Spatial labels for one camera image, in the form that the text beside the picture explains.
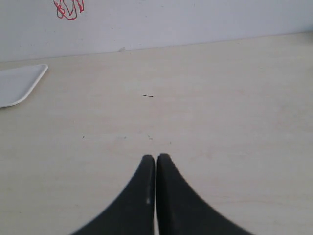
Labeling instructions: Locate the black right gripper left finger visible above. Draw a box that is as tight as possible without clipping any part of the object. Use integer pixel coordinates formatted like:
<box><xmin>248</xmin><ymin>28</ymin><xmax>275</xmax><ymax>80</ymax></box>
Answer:
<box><xmin>74</xmin><ymin>155</ymin><xmax>156</xmax><ymax>235</ymax></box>

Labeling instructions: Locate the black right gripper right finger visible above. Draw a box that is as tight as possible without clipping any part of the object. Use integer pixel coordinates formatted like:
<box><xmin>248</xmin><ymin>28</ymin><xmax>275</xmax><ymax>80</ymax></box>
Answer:
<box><xmin>156</xmin><ymin>153</ymin><xmax>251</xmax><ymax>235</ymax></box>

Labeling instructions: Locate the red mini basketball hoop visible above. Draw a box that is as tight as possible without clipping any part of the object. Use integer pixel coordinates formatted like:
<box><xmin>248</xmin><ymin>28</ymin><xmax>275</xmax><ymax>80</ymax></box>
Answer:
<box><xmin>53</xmin><ymin>0</ymin><xmax>84</xmax><ymax>20</ymax></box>

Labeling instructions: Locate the white rectangular plastic tray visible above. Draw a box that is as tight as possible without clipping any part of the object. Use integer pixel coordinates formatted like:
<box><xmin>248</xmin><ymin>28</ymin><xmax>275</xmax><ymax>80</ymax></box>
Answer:
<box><xmin>0</xmin><ymin>64</ymin><xmax>48</xmax><ymax>108</ymax></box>

